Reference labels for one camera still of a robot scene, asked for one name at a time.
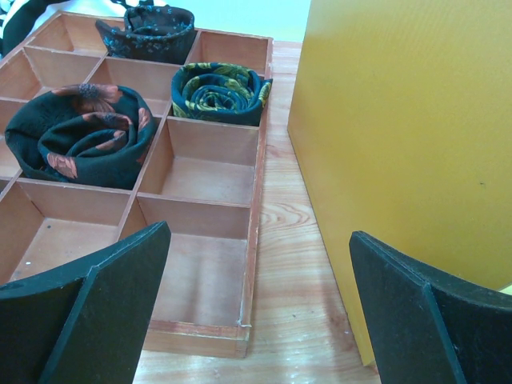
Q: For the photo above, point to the rolled black belt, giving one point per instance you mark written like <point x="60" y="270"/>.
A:
<point x="152" y="33"/>
<point x="89" y="134"/>

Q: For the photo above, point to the yellow shelf cabinet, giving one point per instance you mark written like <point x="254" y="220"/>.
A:
<point x="401" y="124"/>

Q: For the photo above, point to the wooden divided tray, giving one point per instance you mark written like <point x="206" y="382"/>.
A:
<point x="203" y="178"/>

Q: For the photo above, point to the rolled black belt top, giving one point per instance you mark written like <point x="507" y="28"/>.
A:
<point x="152" y="33"/>

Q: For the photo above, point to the rolled black belt middle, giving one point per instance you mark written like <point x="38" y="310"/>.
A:
<point x="89" y="134"/>

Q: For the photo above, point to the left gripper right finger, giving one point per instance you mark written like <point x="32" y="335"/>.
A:
<point x="426" y="325"/>

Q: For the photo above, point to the striped cloth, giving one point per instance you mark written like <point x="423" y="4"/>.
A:
<point x="20" y="18"/>

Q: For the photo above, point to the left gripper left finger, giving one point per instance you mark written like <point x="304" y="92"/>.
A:
<point x="84" y="321"/>

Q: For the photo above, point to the rolled green belt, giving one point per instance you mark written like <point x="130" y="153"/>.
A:
<point x="219" y="92"/>

